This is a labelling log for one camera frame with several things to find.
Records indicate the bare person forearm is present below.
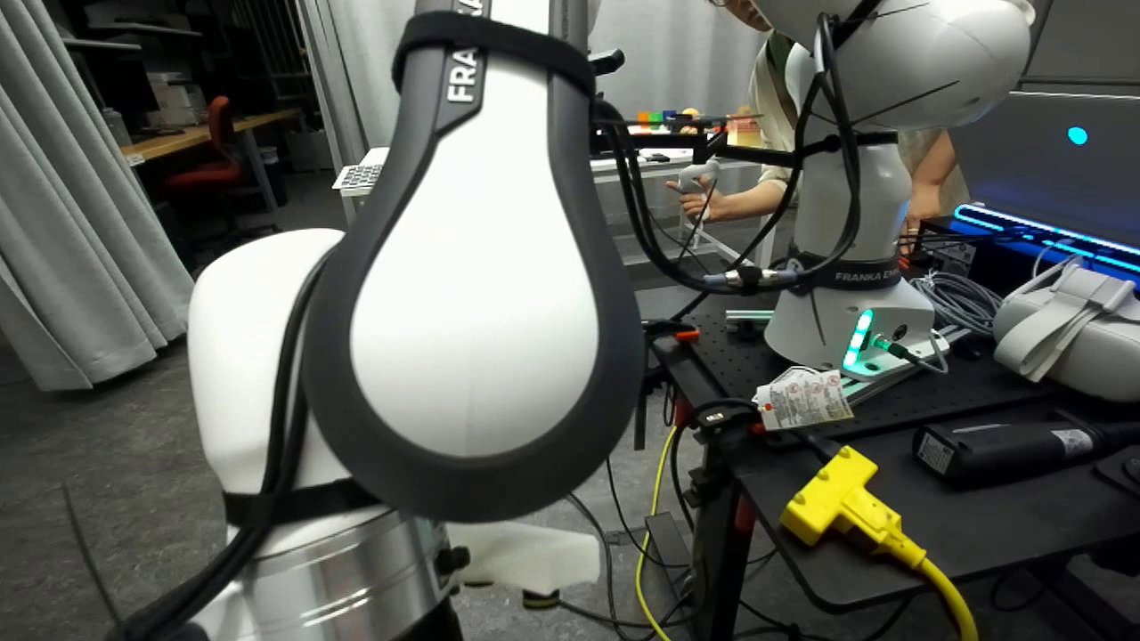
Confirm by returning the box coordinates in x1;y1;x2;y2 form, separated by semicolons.
676;175;798;227

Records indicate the colourful toy row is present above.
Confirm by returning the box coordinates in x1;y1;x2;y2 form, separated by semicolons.
620;102;730;134

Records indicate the person in pale shirt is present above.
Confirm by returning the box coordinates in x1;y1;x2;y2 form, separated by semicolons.
711;0;974;268

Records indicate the yellow power outlet splitter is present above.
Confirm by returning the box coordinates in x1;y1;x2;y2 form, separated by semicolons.
776;443;935;568

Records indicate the grey curtain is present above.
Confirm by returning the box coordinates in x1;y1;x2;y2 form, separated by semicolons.
291;0;422;164
0;0;198;394

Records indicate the red office chair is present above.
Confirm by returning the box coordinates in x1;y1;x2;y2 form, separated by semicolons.
161;94;251;203

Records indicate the wooden desk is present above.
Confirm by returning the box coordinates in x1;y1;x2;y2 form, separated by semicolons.
117;102;306;170

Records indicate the black power brick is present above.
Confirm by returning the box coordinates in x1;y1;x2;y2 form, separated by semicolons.
910;405;1140;491

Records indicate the grey VR headset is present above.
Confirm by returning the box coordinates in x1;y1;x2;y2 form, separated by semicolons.
986;256;1140;409

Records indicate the blue glowing laptop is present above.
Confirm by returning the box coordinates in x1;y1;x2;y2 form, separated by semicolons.
944;85;1140;286

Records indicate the thin yellow cable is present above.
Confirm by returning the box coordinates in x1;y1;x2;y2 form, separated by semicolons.
629;415;689;641

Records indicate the grey cable bundle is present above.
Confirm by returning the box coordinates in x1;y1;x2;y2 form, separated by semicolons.
905;268;1009;344

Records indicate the thick yellow power cable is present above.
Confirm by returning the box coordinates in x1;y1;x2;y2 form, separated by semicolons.
887;532;986;641

